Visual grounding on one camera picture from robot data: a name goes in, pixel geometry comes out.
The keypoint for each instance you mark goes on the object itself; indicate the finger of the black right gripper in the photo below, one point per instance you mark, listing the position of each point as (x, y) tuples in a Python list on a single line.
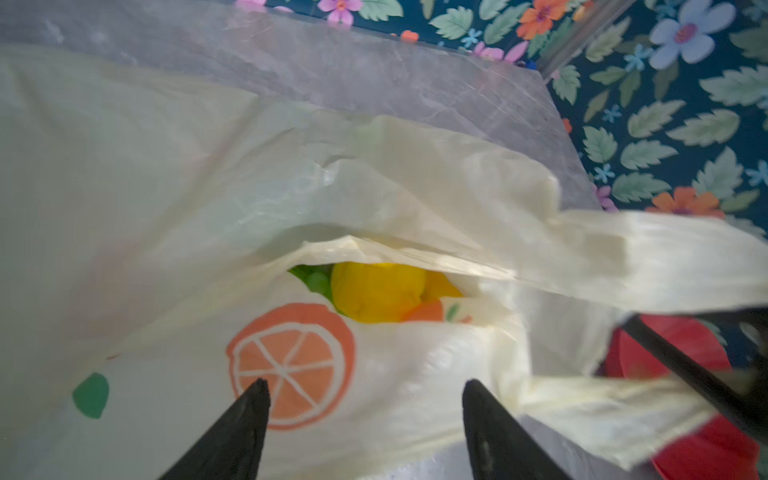
[(741, 395)]

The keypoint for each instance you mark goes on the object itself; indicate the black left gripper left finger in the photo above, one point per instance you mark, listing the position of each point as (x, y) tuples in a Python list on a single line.
[(232, 447)]

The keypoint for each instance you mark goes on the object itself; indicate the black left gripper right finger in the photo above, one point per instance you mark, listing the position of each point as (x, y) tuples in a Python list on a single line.
[(498, 446)]

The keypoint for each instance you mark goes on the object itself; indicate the cream plastic bag with fruit print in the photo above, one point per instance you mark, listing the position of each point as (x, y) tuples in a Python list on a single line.
[(148, 225)]

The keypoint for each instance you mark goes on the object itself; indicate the yellow fake banana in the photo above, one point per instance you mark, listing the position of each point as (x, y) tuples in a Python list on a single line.
[(438, 286)]

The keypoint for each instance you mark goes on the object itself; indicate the green fake grape bunch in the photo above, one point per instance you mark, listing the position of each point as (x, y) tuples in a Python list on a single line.
[(317, 278)]

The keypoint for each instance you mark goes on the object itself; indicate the yellow fake lemon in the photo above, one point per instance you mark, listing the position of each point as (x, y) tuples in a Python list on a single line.
[(376, 293)]

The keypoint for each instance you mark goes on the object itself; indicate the red flower-shaped plate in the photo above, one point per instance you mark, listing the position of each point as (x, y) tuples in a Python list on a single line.
[(655, 416)]

